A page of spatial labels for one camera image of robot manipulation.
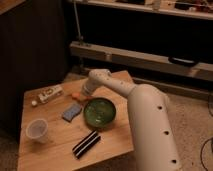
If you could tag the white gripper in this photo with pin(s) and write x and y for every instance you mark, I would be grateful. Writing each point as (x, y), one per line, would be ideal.
(89, 87)

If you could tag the orange pepper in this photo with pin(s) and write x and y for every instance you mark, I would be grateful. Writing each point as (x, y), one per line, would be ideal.
(79, 97)

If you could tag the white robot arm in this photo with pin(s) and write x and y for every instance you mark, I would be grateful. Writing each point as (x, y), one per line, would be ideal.
(154, 144)

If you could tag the green ceramic bowl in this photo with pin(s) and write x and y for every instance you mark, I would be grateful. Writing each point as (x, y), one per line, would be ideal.
(99, 112)

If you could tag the blue sponge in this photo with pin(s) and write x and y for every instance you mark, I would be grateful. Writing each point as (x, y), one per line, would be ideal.
(70, 113)

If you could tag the metal pole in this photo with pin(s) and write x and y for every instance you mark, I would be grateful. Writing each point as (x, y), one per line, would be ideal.
(80, 38)

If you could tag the wooden table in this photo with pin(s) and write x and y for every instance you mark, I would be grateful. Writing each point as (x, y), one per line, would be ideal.
(56, 154)

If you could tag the long grey case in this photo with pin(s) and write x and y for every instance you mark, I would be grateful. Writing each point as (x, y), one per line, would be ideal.
(141, 60)

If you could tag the black white striped case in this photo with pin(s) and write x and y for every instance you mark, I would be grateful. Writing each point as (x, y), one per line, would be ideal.
(85, 144)

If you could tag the clear plastic cup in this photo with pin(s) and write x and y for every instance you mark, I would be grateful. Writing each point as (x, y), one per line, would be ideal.
(37, 130)

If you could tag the dark cabinet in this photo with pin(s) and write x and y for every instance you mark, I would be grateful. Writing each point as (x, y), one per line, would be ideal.
(32, 54)

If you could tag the wooden shelf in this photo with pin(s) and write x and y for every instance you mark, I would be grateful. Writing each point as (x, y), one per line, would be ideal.
(143, 8)

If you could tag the black case handle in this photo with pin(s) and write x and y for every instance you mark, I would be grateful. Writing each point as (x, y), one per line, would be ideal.
(185, 63)

